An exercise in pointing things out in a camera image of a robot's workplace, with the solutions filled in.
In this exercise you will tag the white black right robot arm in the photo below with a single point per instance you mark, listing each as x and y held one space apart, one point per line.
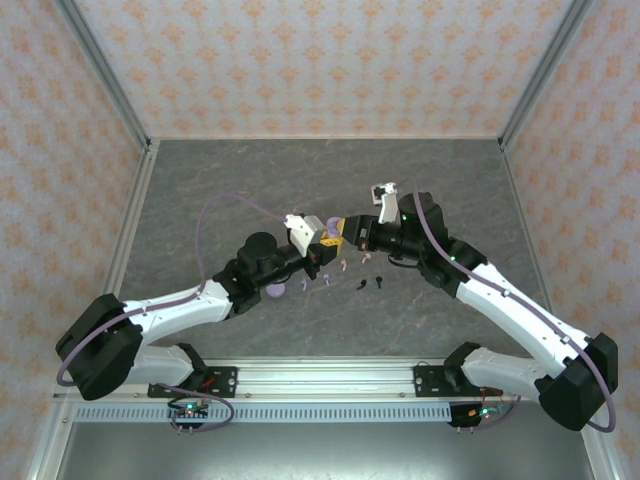
515 310

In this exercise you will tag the grey metal panel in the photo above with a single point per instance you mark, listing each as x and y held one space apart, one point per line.
325 455

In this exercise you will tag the aluminium side frame rail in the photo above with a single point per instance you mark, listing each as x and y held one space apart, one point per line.
523 200
145 170

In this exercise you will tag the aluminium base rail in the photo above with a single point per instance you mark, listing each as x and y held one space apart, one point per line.
325 377

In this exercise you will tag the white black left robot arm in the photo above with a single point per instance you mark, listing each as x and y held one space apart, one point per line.
175 305

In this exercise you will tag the aluminium frame post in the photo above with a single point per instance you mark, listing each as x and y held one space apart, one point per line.
112 82
537 82

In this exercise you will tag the controller board with LEDs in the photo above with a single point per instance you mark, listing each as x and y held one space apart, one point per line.
480 414
190 412

